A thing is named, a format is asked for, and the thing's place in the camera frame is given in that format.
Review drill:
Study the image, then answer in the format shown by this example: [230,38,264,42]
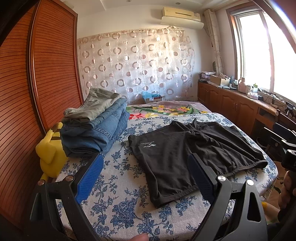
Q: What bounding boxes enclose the black shorts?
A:
[128,120,268,208]

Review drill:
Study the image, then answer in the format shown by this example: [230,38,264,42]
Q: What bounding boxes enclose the right hand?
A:
[278,171,295,209]

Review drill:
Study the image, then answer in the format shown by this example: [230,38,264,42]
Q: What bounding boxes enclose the dark wooden chair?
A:
[275,109,296,131]

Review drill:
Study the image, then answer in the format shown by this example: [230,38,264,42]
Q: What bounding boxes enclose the wooden side cabinet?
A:
[198,82,276,138]

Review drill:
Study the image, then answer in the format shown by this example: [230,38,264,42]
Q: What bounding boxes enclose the blue floral bed sheet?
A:
[55,112,279,241]

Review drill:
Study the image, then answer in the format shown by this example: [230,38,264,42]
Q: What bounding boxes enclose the white bottle on cabinet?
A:
[238,77,246,93]

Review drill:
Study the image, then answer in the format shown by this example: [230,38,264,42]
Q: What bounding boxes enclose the cardboard box on cabinet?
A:
[210,75,230,86]

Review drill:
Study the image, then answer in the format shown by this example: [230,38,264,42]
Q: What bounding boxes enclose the folded blue jeans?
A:
[60,98,130,158]

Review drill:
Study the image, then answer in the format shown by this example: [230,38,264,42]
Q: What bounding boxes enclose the folded grey-green pants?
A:
[62,87,126,123]

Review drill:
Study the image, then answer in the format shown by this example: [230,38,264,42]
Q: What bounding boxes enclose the colourful floral blanket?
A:
[126,101,211,120]

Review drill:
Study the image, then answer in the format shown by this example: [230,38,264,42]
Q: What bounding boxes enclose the wooden louvred wardrobe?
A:
[1,1,83,229]

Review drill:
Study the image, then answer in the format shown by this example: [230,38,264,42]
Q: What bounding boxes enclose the tied side curtain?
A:
[204,9,224,74]

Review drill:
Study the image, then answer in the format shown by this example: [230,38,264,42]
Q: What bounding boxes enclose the white circle-pattern curtain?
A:
[77,27,195,102]

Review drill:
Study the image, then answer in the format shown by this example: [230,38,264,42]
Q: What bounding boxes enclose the white air conditioner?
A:
[161,6,204,30]

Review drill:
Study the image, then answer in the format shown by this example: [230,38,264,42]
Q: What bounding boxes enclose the window with frame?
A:
[227,4,295,102]

